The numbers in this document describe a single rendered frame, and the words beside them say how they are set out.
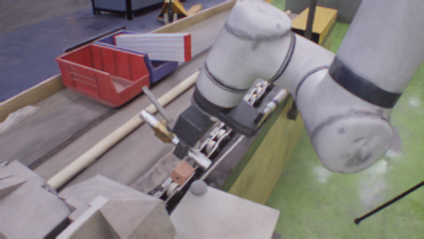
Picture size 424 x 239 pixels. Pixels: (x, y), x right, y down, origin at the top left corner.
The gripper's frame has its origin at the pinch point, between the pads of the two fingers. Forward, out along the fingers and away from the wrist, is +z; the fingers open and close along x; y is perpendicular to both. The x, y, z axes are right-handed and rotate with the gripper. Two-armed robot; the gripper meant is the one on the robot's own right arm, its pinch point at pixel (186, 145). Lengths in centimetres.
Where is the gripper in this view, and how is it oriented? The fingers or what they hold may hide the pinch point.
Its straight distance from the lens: 62.5
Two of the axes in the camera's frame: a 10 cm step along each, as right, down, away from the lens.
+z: -3.9, 6.2, 6.8
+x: -4.9, 4.9, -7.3
